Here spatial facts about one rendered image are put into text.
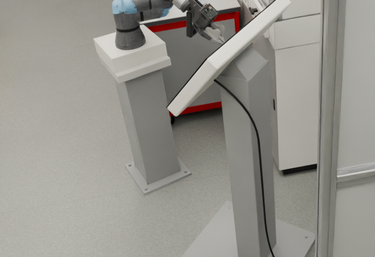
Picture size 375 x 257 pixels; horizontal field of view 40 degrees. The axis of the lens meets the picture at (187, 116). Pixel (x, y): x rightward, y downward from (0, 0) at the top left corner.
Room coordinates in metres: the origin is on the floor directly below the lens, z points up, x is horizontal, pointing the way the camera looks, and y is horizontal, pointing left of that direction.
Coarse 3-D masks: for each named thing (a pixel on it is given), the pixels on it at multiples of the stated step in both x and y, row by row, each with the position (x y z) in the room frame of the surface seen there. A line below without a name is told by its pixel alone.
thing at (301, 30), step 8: (264, 8) 2.24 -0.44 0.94; (304, 16) 2.09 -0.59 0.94; (312, 16) 2.08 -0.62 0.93; (272, 24) 2.10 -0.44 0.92; (280, 24) 2.08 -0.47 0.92; (288, 24) 2.08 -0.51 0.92; (296, 24) 2.08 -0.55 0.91; (304, 24) 2.08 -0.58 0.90; (312, 24) 2.08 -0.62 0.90; (272, 32) 2.10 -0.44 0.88; (280, 32) 2.08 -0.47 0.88; (288, 32) 2.08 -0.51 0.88; (296, 32) 2.08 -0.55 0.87; (304, 32) 2.08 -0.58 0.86; (312, 32) 2.08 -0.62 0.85; (272, 40) 2.11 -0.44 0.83; (280, 40) 2.08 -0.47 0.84; (288, 40) 2.08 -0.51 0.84; (296, 40) 2.08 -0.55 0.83; (304, 40) 2.08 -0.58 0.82; (312, 40) 2.08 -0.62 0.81; (280, 48) 2.08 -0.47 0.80
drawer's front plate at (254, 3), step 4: (252, 0) 2.41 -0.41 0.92; (256, 0) 2.37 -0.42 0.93; (252, 4) 2.41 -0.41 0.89; (256, 4) 2.32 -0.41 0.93; (260, 4) 2.31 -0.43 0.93; (260, 8) 2.27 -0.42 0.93; (256, 12) 2.33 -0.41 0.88; (252, 16) 2.43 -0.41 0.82; (268, 28) 2.17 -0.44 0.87; (268, 32) 2.17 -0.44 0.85; (268, 36) 2.17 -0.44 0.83
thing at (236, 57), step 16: (288, 0) 1.74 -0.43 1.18; (256, 16) 1.60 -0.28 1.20; (272, 16) 1.63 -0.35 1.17; (240, 32) 1.51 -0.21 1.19; (256, 32) 1.53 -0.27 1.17; (224, 48) 1.42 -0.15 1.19; (240, 48) 1.45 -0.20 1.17; (208, 64) 1.36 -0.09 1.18; (224, 64) 1.39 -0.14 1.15; (240, 64) 1.54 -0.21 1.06; (256, 64) 1.57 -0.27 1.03; (192, 80) 1.40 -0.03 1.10; (208, 80) 1.37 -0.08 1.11; (176, 96) 1.45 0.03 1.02; (192, 96) 1.41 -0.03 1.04; (176, 112) 1.46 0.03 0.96
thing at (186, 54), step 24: (216, 0) 2.86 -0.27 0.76; (144, 24) 2.70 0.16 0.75; (168, 24) 2.72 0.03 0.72; (216, 24) 2.73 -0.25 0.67; (168, 48) 2.72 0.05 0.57; (192, 48) 2.72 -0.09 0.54; (216, 48) 2.73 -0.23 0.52; (168, 72) 2.72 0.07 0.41; (192, 72) 2.72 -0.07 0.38; (168, 96) 2.72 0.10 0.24; (216, 96) 2.73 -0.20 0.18
